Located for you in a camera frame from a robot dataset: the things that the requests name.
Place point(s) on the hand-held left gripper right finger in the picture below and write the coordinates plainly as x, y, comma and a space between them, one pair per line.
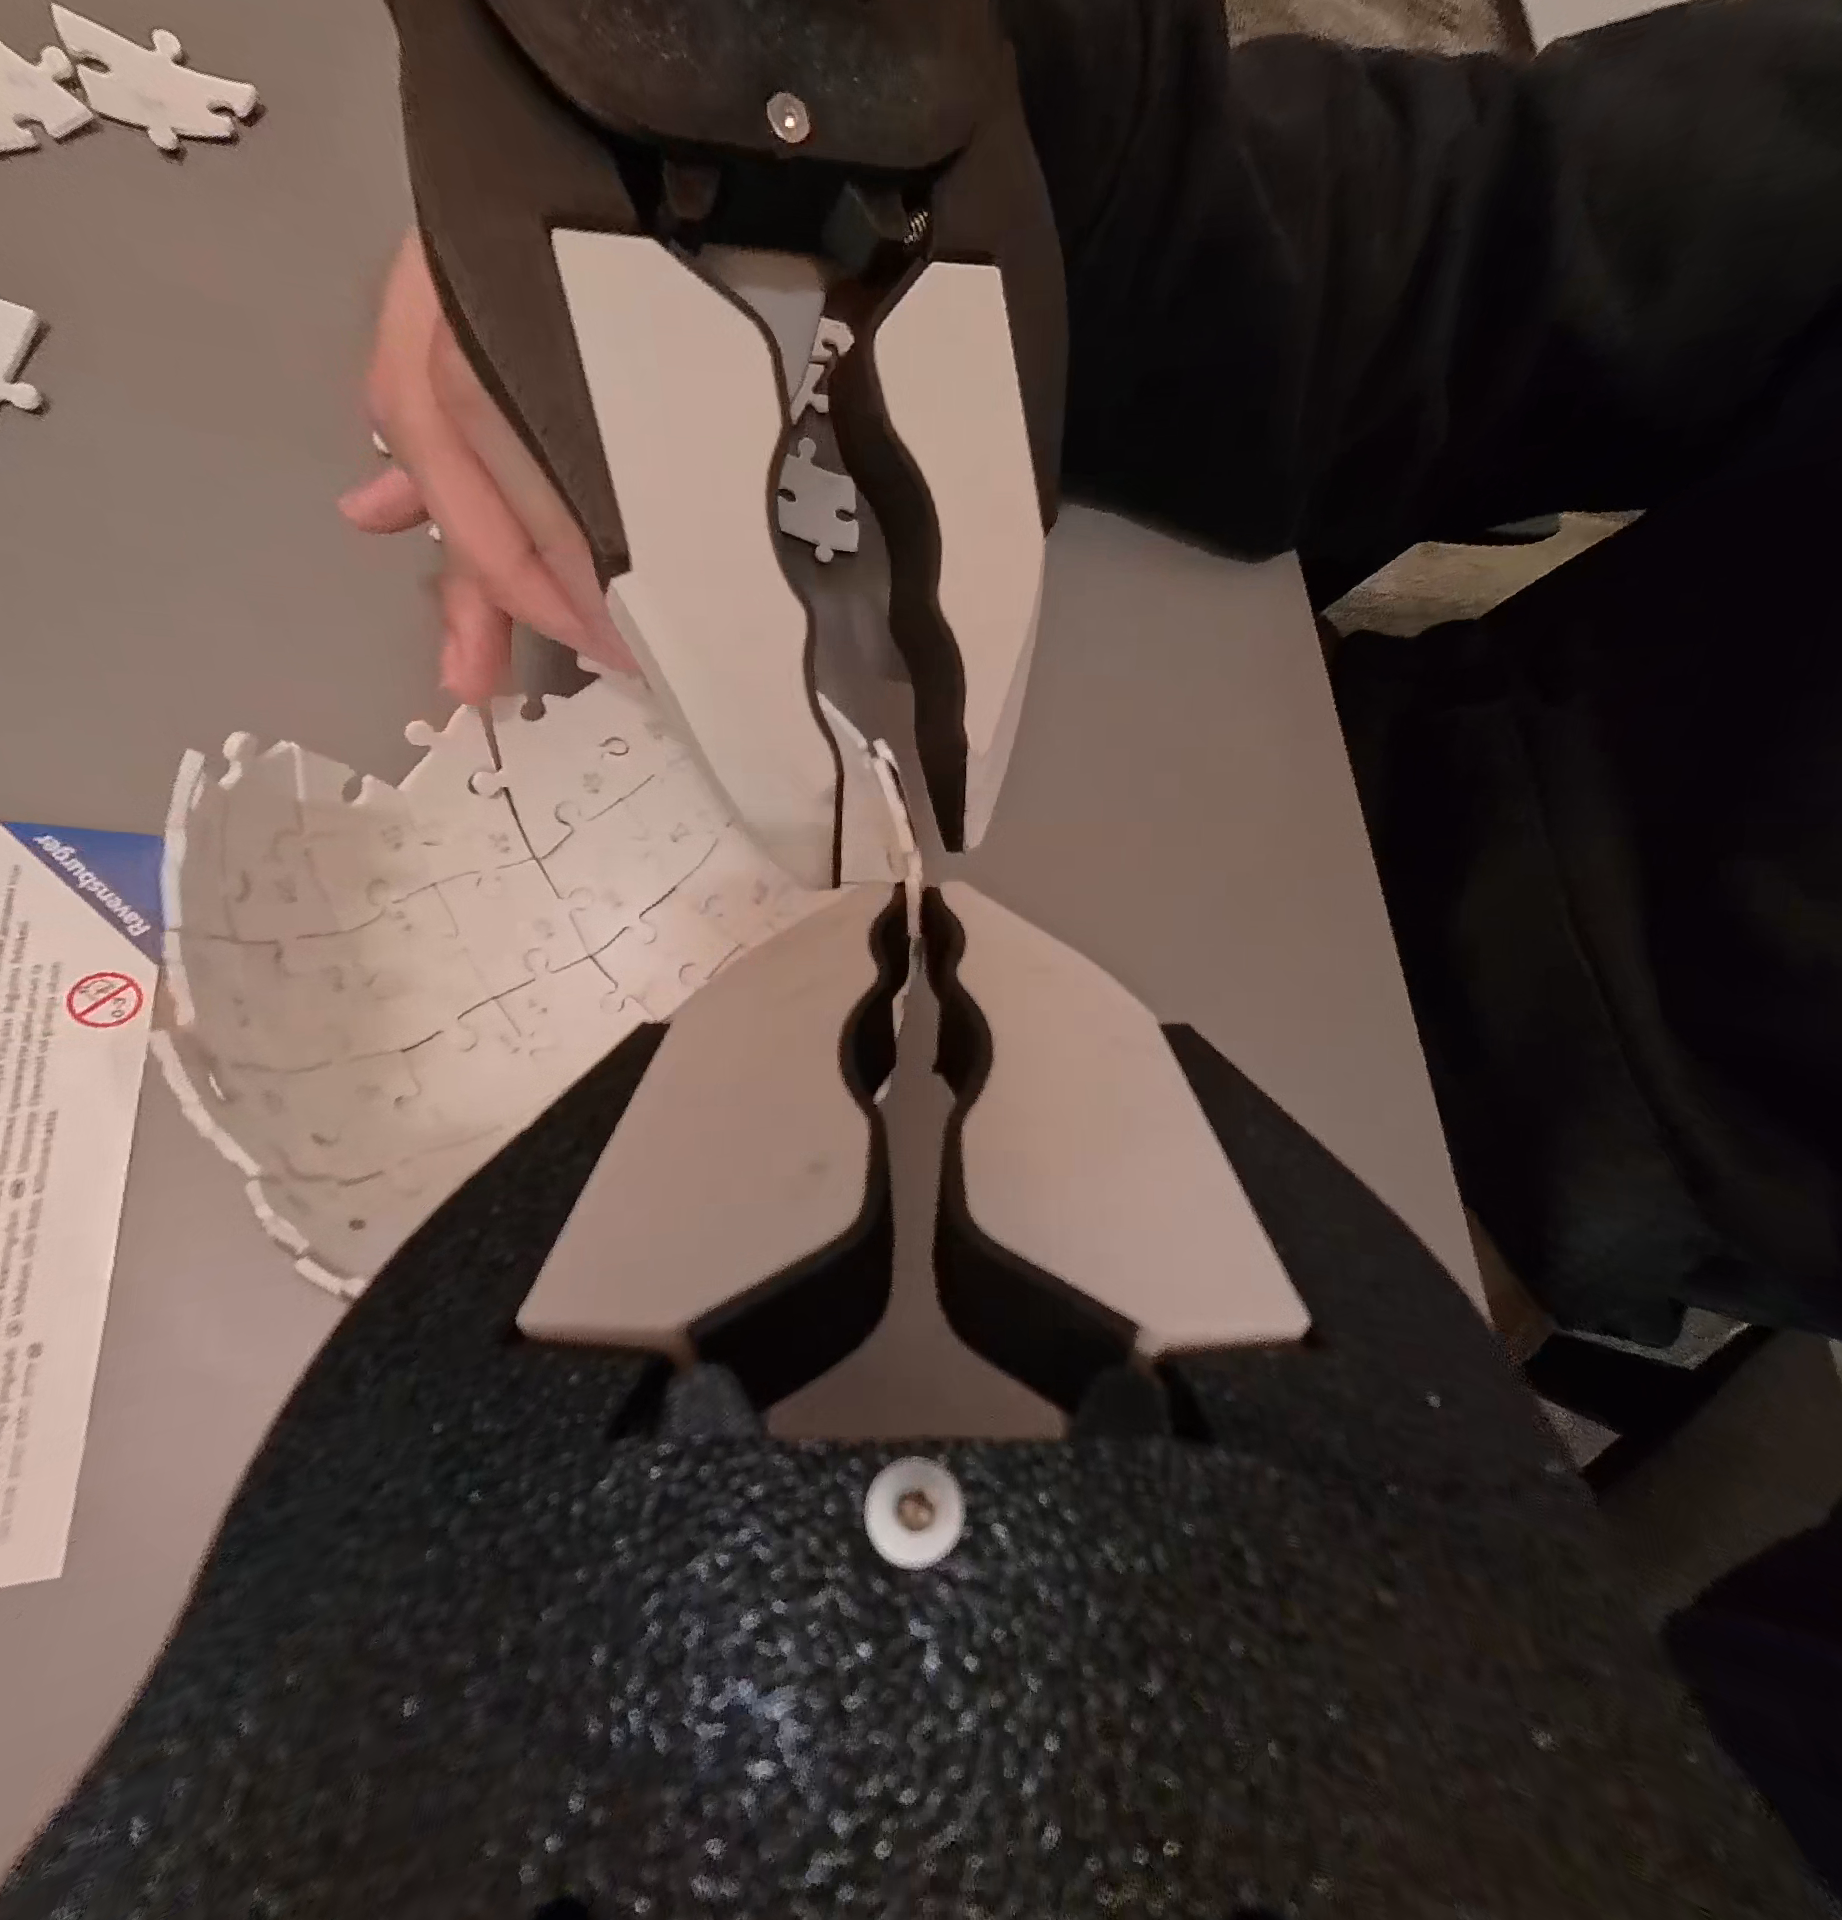
1116, 1171

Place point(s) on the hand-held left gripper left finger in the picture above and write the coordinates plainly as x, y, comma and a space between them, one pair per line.
741, 1141

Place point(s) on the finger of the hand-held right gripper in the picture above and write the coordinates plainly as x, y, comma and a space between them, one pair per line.
681, 496
973, 496

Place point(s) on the partly built puzzle ball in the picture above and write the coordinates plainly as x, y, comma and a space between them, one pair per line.
411, 960

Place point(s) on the person's right forearm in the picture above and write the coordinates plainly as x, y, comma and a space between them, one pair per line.
1386, 255

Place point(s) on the person's right hand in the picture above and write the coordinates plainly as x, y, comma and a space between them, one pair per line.
456, 465

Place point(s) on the person's black clothing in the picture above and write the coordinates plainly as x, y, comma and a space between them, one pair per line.
1656, 930

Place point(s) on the white instruction leaflet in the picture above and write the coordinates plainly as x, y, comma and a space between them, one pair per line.
37, 1141

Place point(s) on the dark chair frame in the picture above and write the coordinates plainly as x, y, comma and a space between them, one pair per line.
1656, 1402

